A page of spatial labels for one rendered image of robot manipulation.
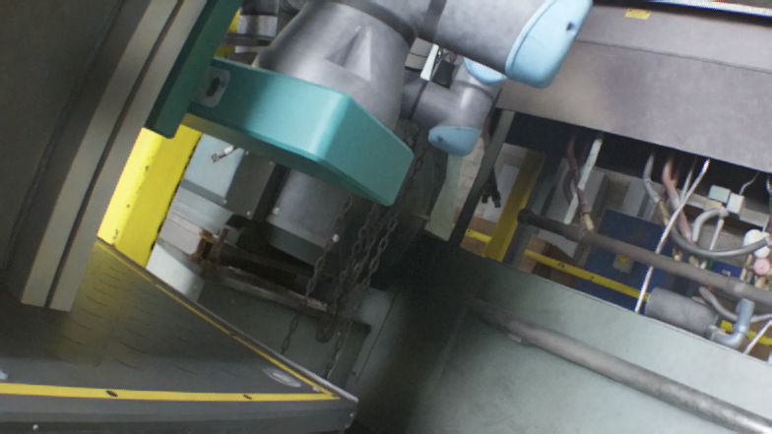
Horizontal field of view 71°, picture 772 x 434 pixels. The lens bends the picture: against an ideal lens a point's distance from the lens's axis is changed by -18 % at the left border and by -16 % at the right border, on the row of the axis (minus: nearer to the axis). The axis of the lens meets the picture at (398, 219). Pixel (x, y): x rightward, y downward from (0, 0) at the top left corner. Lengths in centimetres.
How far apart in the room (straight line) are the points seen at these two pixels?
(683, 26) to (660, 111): 30
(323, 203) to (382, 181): 90
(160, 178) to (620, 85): 122
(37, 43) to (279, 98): 24
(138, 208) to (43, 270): 75
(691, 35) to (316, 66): 143
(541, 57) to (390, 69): 14
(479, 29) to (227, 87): 24
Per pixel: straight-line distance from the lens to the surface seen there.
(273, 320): 172
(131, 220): 129
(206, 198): 172
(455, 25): 61
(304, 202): 152
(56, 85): 39
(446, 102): 103
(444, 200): 224
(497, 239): 354
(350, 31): 57
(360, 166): 56
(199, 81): 61
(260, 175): 153
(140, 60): 56
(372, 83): 56
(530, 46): 60
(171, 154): 130
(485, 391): 165
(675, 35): 187
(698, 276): 150
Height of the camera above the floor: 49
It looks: 4 degrees up
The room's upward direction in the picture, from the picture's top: 24 degrees clockwise
